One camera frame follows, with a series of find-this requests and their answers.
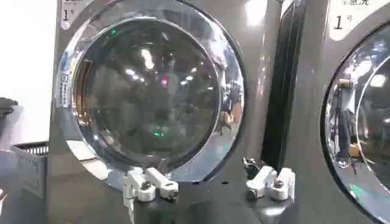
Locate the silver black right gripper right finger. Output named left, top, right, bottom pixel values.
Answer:
left=242, top=156, right=296, bottom=202

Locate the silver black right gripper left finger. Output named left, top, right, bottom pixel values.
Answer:
left=122, top=166, right=180, bottom=203

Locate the grey dryer with plain door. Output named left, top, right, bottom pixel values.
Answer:
left=278, top=0, right=390, bottom=224

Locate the grey dryer with QR sticker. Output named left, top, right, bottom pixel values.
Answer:
left=46, top=0, right=283, bottom=224

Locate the round glass door, QR sticker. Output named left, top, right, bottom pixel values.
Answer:
left=54, top=0, right=248, bottom=183

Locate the round glass door, plain rim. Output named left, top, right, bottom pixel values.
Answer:
left=319, top=21, right=390, bottom=224

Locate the grey plastic laundry basket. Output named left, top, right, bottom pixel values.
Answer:
left=0, top=141, right=49, bottom=224

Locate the dark grey blurry object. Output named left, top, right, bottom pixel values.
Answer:
left=0, top=97, right=24, bottom=150

